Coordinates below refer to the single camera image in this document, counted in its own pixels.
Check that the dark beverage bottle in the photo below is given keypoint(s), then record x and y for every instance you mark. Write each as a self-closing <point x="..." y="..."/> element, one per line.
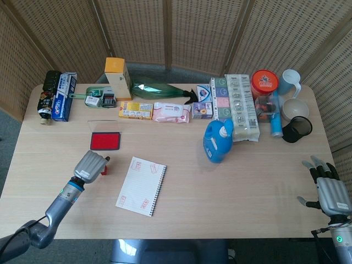
<point x="46" y="99"/>

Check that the blue detergent pump bottle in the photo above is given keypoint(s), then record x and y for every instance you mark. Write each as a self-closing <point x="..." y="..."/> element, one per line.
<point x="215" y="143"/>

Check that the light blue mug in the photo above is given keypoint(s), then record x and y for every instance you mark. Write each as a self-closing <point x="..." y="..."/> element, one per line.
<point x="287" y="81"/>

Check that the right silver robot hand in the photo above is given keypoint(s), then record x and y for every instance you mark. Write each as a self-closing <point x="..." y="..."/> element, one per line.
<point x="332" y="196"/>

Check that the orange lidded jar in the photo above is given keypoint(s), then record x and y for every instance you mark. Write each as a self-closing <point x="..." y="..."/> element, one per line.
<point x="265" y="81"/>

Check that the beige bowl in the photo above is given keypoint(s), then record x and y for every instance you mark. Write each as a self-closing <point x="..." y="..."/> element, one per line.
<point x="295" y="110"/>

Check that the small purple box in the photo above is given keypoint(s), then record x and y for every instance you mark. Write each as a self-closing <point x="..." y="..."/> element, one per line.
<point x="202" y="110"/>

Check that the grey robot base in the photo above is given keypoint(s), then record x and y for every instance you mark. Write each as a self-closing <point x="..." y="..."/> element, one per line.
<point x="165" y="251"/>

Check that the green plastic spray bottle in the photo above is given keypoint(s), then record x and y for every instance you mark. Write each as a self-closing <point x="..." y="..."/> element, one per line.
<point x="151" y="89"/>

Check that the white spiral lined notebook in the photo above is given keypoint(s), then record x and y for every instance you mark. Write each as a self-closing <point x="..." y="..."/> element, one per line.
<point x="140" y="187"/>

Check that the long white clear-wrapped pack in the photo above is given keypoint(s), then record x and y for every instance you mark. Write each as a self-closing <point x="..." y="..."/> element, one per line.
<point x="243" y="110"/>

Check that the yellow flat box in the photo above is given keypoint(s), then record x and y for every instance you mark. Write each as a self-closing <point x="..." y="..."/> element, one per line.
<point x="135" y="110"/>

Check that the blue cylindrical tube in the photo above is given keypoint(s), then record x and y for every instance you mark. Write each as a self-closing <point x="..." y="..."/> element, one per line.
<point x="275" y="123"/>

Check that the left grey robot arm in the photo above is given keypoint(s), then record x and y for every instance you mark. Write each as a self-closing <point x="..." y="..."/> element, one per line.
<point x="59" y="209"/>

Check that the wooden perforated folding screen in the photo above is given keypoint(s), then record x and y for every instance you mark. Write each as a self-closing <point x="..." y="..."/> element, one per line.
<point x="192" y="27"/>

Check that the pink wet wipes pack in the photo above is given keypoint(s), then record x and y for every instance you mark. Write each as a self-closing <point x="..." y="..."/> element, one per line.
<point x="170" y="112"/>

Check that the pastel tissue multipack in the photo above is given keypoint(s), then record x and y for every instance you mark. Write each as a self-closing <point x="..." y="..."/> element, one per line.
<point x="221" y="99"/>

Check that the blue white soap box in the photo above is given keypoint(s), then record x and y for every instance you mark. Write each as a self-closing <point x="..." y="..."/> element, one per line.
<point x="204" y="93"/>

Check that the small red stamp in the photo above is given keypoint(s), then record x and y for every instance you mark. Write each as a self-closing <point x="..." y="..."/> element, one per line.
<point x="104" y="171"/>

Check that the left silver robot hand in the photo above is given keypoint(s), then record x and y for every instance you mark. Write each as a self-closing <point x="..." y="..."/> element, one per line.
<point x="89" y="166"/>

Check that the blue toothpaste box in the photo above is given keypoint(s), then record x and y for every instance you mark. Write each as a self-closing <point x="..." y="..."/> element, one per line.
<point x="63" y="99"/>

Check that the small white green box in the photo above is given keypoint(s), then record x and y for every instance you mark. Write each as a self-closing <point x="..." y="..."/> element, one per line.
<point x="92" y="101"/>

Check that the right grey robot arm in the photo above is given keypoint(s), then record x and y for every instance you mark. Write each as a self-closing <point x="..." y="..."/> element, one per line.
<point x="342" y="244"/>

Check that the black mesh pen holder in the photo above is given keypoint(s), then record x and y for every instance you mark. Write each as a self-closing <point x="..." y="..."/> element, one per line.
<point x="299" y="127"/>

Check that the clear plastic snack box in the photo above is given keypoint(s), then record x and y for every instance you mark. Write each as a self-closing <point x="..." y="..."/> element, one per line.
<point x="264" y="110"/>

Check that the tall cream yellow box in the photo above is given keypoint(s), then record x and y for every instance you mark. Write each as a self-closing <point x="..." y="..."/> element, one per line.
<point x="118" y="79"/>

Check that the red ink pad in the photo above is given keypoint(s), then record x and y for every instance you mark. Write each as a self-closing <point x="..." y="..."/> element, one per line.
<point x="105" y="140"/>

